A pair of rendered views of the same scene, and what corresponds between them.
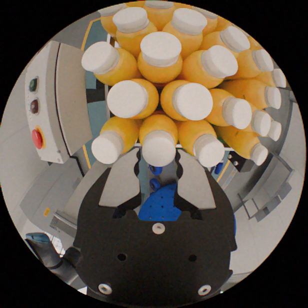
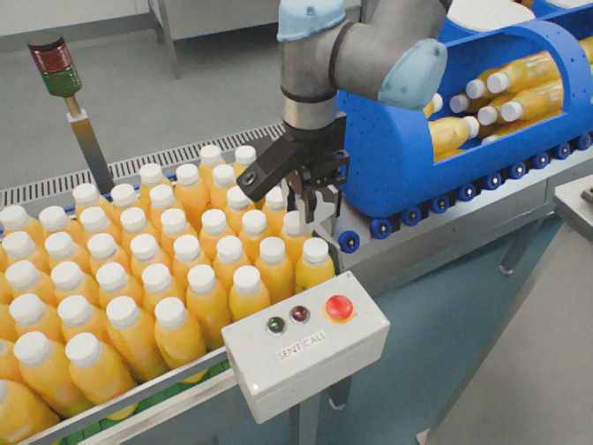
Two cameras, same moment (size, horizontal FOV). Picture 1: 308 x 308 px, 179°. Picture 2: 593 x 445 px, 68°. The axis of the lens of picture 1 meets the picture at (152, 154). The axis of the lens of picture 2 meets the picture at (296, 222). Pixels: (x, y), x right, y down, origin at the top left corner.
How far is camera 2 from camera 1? 0.65 m
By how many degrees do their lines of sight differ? 40
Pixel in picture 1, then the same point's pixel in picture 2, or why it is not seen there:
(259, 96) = (199, 189)
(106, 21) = (191, 320)
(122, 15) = (202, 277)
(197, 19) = (187, 240)
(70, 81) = not seen: hidden behind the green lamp
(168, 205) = (371, 187)
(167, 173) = (359, 230)
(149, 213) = (388, 193)
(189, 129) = (274, 222)
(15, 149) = not seen: outside the picture
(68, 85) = not seen: hidden behind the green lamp
